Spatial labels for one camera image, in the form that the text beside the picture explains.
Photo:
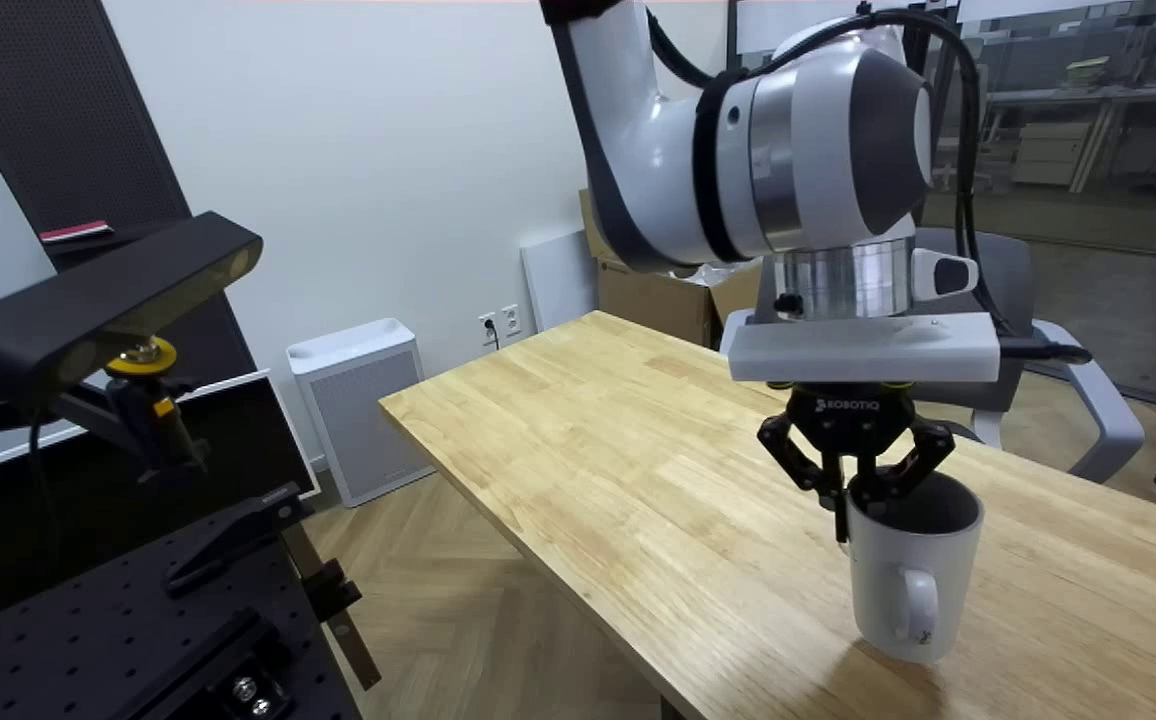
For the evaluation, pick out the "white ceramic mug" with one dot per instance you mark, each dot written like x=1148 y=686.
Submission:
x=891 y=584

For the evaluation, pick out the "black slanted board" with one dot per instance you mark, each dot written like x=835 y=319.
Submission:
x=57 y=121

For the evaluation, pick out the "white flat panel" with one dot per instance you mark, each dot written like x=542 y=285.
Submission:
x=558 y=281

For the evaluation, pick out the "black perforated breadboard base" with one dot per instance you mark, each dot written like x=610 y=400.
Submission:
x=80 y=642

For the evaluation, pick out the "white wall outlet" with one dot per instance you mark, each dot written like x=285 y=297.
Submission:
x=490 y=326
x=508 y=319

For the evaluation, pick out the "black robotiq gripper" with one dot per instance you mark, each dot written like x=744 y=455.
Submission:
x=858 y=405

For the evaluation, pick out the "black stereo camera bar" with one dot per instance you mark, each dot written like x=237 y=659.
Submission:
x=96 y=302

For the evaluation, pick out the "brown cardboard box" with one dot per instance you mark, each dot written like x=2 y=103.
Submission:
x=659 y=304

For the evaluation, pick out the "grey mesh office chair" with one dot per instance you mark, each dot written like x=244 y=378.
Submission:
x=1098 y=400

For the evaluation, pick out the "small red flat item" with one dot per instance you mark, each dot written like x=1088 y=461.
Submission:
x=79 y=232

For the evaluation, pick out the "black camera stand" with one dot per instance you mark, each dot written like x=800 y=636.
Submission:
x=237 y=441

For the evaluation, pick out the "white franka robot arm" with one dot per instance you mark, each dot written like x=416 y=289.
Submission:
x=800 y=145

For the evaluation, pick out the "black metal clamp bracket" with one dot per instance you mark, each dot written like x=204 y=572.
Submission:
x=242 y=524

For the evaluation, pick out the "white air purifier unit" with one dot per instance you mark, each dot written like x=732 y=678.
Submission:
x=363 y=416

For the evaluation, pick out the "camera mount with yellow knob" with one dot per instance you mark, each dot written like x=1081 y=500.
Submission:
x=149 y=380

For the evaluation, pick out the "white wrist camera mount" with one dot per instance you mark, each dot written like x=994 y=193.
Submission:
x=858 y=350

